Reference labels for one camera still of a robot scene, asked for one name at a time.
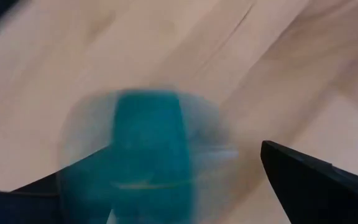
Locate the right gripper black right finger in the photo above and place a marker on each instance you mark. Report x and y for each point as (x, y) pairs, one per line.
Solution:
(322, 193)

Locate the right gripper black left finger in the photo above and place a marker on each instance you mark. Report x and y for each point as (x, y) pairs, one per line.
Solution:
(17, 208)

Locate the teal label tin can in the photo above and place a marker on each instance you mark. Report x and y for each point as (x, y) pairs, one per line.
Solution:
(148, 130)

